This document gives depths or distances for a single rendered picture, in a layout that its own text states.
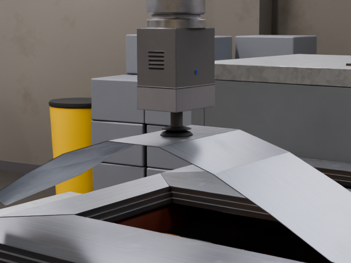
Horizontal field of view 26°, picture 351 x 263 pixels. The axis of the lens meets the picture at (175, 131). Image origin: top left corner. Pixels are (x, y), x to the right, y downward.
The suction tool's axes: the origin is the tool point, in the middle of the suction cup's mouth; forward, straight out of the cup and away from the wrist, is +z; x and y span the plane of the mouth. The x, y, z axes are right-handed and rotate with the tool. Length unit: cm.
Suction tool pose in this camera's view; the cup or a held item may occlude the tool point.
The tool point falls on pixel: (176, 144)
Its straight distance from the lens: 99.2
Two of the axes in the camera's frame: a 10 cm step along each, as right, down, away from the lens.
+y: -6.1, 1.2, -7.9
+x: 8.0, 0.8, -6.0
